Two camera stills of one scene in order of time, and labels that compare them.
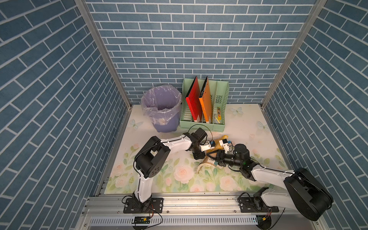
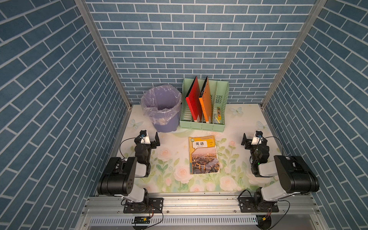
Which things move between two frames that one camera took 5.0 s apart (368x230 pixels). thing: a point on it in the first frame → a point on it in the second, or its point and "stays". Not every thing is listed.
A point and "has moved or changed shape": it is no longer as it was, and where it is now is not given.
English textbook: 211,160 has moved or changed shape
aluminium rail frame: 201,212 stays
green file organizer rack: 218,91 stays
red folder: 193,100 stays
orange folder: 205,101 stays
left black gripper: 200,155 → 153,145
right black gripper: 220,156 → 248,143
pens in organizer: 219,118 stays
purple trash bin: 161,105 stays
